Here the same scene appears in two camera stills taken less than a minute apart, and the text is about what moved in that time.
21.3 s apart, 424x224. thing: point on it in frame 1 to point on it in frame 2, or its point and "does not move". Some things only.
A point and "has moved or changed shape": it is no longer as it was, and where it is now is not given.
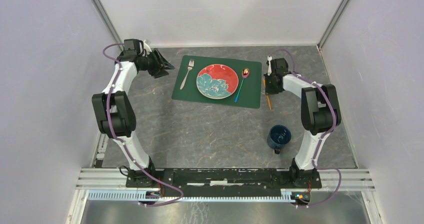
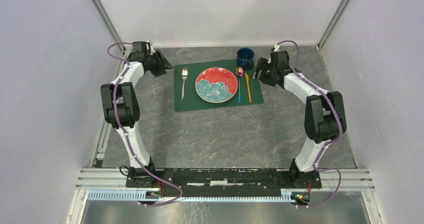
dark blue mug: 278,136 to 245,58
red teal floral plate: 217,81 does not move
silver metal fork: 191,66 to 184,75
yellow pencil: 267,95 to 248,86
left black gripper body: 150,64 does not move
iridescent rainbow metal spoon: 245,73 has moved or changed shape
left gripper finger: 164,63 does not move
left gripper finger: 162,72 does not move
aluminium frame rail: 353,179 does not move
